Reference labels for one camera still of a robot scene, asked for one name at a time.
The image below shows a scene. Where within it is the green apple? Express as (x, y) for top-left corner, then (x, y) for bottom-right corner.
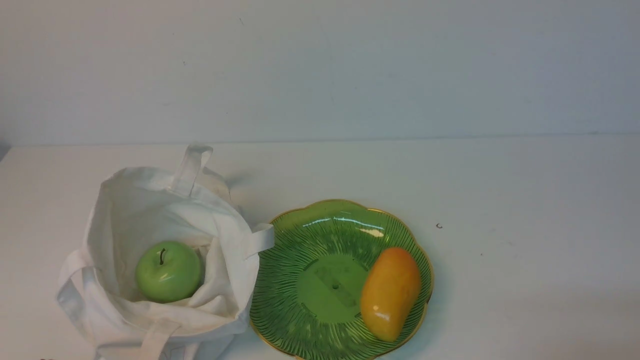
(135, 241), (203, 304)

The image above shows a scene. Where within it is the yellow orange mango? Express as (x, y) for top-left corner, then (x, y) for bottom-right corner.
(359, 247), (422, 342)

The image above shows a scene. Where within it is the white cloth tote bag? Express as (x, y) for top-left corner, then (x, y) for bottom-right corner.
(55, 143), (275, 360)

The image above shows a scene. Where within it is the green scalloped glass plate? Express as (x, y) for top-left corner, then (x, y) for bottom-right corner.
(250, 199), (434, 360)

